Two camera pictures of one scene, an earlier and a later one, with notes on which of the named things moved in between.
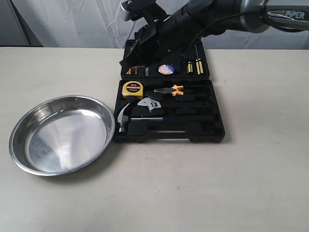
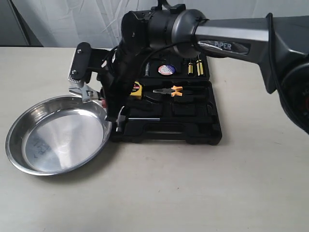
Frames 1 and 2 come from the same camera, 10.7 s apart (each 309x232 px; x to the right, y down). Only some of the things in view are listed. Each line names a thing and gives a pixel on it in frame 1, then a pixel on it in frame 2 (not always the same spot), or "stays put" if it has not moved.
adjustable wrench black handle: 152,105 to 88,93
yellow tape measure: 133,88 stays put
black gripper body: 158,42 to 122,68
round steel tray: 60,134 stays put
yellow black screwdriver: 199,65 stays put
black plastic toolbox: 171,97 stays put
